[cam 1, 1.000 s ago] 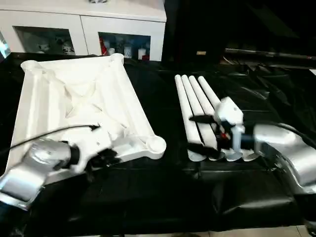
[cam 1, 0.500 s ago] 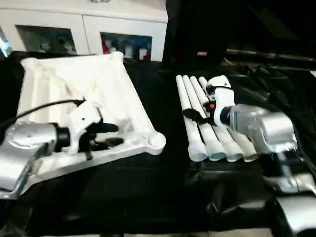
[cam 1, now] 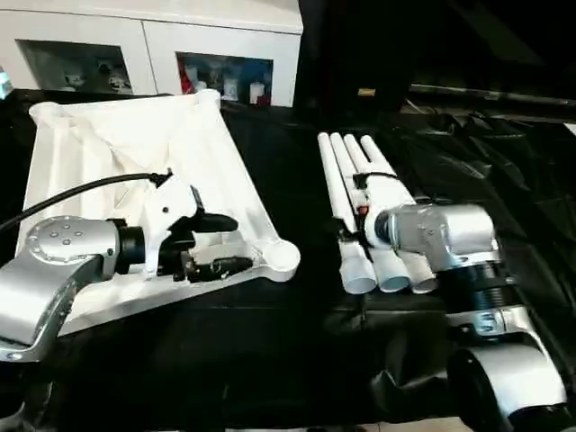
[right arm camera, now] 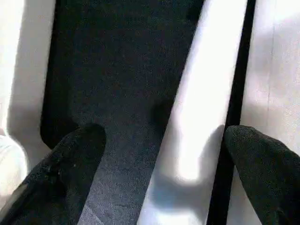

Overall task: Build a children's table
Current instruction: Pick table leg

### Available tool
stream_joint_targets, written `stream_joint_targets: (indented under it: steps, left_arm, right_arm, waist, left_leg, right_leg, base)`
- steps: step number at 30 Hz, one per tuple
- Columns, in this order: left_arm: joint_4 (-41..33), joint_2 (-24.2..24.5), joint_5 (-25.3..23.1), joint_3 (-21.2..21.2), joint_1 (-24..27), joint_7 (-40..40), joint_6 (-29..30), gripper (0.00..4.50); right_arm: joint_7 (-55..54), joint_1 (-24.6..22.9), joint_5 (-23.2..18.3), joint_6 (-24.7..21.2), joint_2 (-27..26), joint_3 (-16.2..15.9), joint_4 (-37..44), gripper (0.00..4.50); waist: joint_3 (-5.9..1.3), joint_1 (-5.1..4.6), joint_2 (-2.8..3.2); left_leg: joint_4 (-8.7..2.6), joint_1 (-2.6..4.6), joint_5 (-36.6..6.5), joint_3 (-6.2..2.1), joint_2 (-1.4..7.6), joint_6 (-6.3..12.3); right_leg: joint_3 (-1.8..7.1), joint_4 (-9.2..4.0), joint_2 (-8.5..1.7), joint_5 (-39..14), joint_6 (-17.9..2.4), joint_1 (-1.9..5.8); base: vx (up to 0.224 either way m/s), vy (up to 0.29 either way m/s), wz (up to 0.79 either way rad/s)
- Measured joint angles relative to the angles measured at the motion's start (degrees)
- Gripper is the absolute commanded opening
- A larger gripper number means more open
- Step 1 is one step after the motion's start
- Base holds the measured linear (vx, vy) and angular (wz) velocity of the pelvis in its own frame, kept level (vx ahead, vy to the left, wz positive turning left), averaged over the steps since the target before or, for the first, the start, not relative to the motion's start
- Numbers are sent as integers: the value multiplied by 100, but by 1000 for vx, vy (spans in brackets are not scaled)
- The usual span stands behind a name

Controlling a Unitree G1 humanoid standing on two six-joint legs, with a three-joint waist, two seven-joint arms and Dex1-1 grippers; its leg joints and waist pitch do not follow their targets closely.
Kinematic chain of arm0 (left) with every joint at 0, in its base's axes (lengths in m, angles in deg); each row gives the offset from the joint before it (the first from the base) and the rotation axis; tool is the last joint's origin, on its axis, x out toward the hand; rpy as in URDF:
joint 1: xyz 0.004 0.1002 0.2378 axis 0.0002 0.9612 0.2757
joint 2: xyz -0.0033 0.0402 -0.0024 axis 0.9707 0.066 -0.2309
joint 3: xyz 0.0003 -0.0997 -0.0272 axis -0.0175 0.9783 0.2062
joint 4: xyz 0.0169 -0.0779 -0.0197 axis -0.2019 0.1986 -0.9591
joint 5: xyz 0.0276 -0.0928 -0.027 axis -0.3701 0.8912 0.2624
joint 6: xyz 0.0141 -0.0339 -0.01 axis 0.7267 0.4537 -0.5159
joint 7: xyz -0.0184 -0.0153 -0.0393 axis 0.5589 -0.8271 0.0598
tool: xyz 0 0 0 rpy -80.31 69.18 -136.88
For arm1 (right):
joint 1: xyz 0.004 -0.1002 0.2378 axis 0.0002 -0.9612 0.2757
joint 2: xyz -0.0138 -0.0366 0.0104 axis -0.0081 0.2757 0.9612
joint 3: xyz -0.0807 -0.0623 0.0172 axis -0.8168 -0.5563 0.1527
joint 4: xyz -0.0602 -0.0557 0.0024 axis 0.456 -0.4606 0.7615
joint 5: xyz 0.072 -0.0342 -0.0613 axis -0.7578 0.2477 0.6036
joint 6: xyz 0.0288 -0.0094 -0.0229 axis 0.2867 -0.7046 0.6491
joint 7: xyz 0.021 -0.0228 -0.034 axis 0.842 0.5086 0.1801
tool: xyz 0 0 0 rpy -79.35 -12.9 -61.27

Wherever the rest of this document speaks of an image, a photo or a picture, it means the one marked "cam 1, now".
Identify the white plastic table leg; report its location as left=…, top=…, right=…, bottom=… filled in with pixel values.
left=344, top=134, right=437, bottom=296
left=359, top=136, right=418, bottom=206
left=317, top=131, right=377, bottom=296
left=329, top=132, right=413, bottom=293

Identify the white plastic table top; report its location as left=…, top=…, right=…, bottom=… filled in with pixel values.
left=17, top=89, right=302, bottom=337

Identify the black mat cloth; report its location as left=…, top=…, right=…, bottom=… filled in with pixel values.
left=0, top=87, right=576, bottom=427

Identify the long black rod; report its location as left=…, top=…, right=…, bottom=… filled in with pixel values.
left=409, top=83, right=576, bottom=107

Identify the white display cabinet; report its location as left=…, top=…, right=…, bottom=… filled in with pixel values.
left=0, top=0, right=303, bottom=109

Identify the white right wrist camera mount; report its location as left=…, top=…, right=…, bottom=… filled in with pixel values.
left=357, top=174, right=413, bottom=248

